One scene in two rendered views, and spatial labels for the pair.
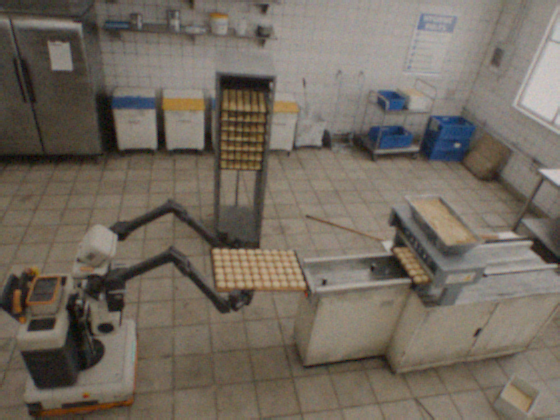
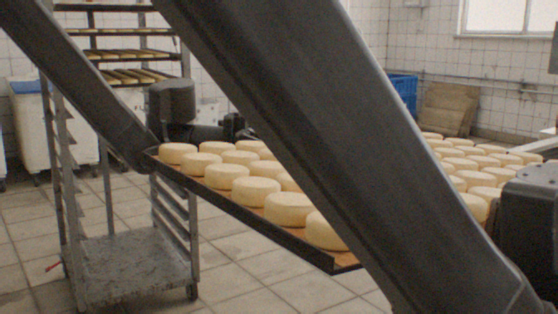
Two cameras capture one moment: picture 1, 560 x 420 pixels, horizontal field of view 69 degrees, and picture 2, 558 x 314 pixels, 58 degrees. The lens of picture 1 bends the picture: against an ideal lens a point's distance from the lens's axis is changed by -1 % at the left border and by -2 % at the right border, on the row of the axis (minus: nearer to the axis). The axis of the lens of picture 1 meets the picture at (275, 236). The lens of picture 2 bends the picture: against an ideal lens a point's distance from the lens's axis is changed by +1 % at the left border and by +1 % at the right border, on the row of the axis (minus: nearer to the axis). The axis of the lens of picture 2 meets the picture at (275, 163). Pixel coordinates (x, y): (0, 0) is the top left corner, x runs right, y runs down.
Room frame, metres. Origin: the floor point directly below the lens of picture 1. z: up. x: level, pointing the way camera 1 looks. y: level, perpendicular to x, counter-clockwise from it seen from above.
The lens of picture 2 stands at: (1.43, 0.46, 1.17)
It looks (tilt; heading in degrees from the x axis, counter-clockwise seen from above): 16 degrees down; 341
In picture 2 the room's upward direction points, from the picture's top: straight up
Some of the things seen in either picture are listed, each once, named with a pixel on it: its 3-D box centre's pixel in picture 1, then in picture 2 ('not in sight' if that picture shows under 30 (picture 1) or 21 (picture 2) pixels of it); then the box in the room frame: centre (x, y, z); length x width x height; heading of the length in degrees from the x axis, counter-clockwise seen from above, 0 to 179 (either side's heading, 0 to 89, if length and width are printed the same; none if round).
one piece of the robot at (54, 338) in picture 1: (59, 325); not in sight; (1.65, 1.31, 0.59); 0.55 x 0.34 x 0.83; 16
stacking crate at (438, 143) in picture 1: (446, 138); (384, 103); (6.38, -2.52, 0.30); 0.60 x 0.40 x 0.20; 105
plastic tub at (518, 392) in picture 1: (516, 399); not in sight; (1.88, -2.00, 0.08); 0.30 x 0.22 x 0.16; 139
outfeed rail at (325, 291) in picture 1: (445, 278); not in sight; (2.26, -1.26, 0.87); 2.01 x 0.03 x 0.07; 107
